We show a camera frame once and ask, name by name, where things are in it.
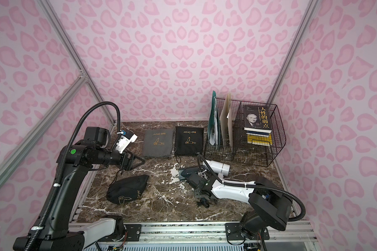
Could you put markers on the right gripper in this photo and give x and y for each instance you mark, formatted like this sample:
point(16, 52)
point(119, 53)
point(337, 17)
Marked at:
point(202, 193)

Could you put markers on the yellow striped book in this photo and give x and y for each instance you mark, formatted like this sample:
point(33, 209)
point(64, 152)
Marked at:
point(257, 138)

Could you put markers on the black portrait book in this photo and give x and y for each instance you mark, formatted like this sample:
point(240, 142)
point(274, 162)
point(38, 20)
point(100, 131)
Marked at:
point(257, 119)

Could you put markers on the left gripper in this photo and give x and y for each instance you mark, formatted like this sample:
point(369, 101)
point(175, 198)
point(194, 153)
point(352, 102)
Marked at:
point(126, 160)

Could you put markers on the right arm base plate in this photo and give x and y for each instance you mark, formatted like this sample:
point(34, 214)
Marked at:
point(235, 232)

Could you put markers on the black wire basket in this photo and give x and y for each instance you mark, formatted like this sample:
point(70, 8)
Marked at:
point(241, 151)

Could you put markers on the grey hair dryer pouch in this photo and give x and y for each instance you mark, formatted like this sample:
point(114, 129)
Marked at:
point(158, 143)

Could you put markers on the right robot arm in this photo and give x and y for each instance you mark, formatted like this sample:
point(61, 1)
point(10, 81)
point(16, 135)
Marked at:
point(270, 206)

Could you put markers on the black pouch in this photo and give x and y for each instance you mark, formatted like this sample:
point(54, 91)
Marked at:
point(189, 141)
point(127, 190)

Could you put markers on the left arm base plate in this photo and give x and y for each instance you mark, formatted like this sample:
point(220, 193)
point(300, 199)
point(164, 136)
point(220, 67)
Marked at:
point(128, 232)

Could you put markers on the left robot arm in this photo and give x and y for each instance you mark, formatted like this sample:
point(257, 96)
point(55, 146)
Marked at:
point(51, 230)

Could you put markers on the white hair dryer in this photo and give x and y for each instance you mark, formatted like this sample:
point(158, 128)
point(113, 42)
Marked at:
point(219, 168)

